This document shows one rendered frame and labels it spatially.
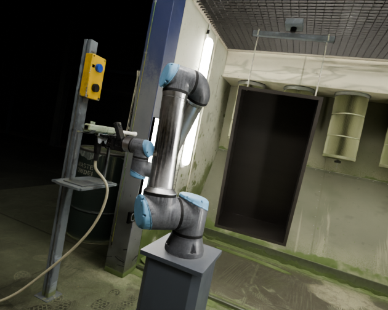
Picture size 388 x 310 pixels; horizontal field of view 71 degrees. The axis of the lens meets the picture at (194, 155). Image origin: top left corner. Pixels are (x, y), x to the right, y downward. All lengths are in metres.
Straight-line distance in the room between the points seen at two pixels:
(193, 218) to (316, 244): 2.22
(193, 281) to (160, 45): 1.62
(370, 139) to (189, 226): 2.85
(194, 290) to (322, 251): 2.19
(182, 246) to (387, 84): 2.72
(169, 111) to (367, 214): 2.79
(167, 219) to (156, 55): 1.35
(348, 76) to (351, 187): 1.25
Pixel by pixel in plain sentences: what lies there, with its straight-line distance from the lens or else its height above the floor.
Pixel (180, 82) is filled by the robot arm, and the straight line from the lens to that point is 1.23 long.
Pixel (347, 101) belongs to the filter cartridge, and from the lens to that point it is 3.38.
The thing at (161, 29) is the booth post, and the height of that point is 1.92.
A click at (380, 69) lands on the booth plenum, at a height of 2.21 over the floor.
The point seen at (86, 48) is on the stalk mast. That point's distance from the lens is 1.90.
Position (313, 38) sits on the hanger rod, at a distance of 2.61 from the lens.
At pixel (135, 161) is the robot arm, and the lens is 1.53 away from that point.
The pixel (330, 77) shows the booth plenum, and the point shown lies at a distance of 3.36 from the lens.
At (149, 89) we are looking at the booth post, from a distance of 2.15.
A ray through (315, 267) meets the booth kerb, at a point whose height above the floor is 0.12.
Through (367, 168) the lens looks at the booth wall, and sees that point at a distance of 3.74.
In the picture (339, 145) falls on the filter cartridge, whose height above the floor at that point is 1.40.
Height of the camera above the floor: 1.18
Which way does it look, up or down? 4 degrees down
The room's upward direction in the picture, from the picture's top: 11 degrees clockwise
